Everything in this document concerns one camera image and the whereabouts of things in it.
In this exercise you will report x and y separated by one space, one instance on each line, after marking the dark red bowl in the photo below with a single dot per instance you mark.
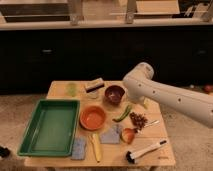
113 94

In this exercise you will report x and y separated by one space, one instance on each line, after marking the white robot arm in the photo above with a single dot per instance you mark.
196 105

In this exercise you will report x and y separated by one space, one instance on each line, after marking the black white board eraser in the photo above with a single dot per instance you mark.
94 85

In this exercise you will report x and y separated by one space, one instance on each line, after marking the clear small bowl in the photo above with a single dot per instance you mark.
93 94

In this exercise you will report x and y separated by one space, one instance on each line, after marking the orange bowl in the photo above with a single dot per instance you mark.
92 118

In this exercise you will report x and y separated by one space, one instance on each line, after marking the light green cup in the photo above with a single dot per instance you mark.
72 89

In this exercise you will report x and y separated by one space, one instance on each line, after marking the wooden table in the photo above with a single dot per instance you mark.
113 156

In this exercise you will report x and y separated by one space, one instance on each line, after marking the bunch of dark grapes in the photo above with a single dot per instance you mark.
138 120

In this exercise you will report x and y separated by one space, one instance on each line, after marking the grey folded cloth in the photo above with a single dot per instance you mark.
112 135

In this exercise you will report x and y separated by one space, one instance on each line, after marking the red apple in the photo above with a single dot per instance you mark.
128 135

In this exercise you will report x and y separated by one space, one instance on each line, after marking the metal spoon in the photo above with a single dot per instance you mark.
147 125

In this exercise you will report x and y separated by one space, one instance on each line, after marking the blue sponge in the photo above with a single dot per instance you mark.
78 151

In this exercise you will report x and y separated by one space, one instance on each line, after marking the yellow banana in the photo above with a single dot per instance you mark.
94 138

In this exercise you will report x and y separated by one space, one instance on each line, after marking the green plastic tray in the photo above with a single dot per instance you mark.
51 129

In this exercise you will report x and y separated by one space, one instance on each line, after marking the white handled black brush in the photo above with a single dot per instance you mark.
132 156

